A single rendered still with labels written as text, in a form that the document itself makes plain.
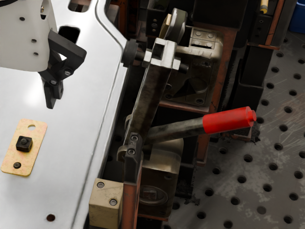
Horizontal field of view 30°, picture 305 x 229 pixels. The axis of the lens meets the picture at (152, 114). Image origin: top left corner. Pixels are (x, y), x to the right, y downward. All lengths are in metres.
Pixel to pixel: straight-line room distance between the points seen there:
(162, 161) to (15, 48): 0.22
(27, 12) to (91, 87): 0.29
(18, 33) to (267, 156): 0.69
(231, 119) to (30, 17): 0.23
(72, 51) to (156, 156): 0.18
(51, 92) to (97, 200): 0.13
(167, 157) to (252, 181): 0.44
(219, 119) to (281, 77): 0.67
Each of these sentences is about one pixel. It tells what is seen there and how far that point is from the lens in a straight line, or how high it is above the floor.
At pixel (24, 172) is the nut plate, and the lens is 0.72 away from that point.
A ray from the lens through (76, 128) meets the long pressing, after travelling 0.76.
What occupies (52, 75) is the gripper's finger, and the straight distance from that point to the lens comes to 0.60.
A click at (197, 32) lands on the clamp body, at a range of 0.79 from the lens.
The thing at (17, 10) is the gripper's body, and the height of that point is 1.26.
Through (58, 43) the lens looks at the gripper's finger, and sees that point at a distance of 0.57.
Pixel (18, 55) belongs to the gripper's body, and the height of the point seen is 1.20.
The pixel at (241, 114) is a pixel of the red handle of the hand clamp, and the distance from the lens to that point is 0.60.
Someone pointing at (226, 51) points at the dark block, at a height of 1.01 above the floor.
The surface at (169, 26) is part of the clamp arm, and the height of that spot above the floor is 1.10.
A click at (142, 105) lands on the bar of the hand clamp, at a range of 0.59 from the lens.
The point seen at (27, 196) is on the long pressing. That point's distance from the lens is 0.71.
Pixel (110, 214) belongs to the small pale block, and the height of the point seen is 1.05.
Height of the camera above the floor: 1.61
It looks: 52 degrees down
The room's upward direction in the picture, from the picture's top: 6 degrees clockwise
